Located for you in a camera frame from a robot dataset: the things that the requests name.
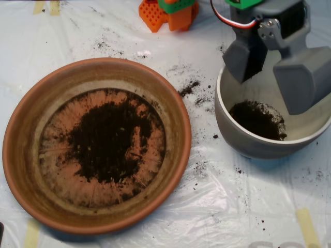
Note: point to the terracotta saucer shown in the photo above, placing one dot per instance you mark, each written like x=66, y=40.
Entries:
x=26, y=155

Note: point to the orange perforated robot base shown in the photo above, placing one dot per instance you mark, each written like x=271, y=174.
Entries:
x=178, y=20

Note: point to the clear plastic cover sheet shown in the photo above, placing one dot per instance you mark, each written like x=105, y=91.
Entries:
x=232, y=201

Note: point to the dark soil pile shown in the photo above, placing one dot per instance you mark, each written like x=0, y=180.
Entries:
x=103, y=142

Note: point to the white ceramic pot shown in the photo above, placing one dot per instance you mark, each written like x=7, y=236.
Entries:
x=248, y=147

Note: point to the beige masking tape strip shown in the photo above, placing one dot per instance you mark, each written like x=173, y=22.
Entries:
x=38, y=7
x=32, y=235
x=307, y=227
x=54, y=8

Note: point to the small spilled soil clump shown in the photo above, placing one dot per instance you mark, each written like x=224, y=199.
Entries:
x=187, y=89

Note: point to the dark soil in pot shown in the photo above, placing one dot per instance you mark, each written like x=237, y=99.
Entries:
x=256, y=121

